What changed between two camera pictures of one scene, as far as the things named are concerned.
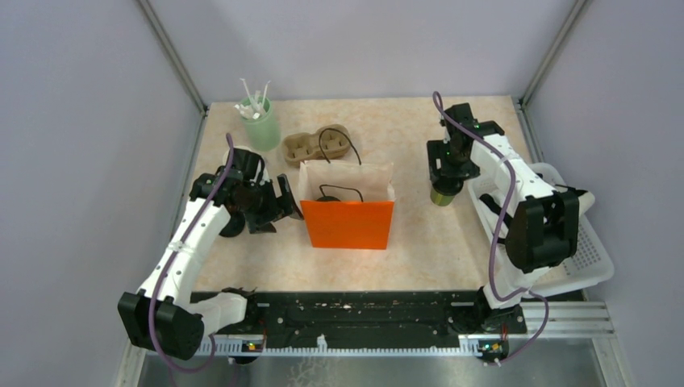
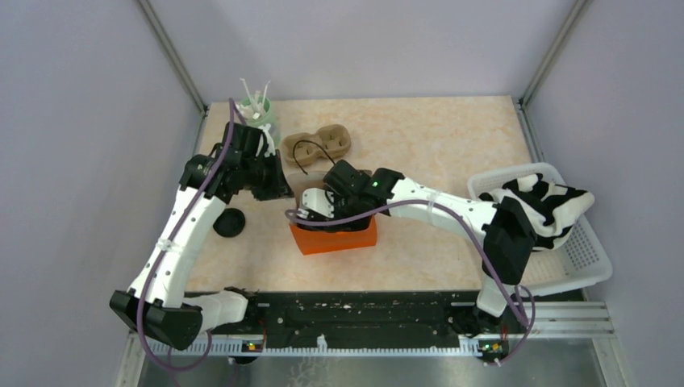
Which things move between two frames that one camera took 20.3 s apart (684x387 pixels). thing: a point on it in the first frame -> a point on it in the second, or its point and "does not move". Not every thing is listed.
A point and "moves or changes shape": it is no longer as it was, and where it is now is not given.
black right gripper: x=437 y=149 -> x=341 y=226
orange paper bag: x=348 y=204 moves or changes shape
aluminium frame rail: x=176 y=56 does not move
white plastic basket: x=593 y=263 does not move
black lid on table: x=235 y=226 does not move
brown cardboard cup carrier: x=329 y=141 does not move
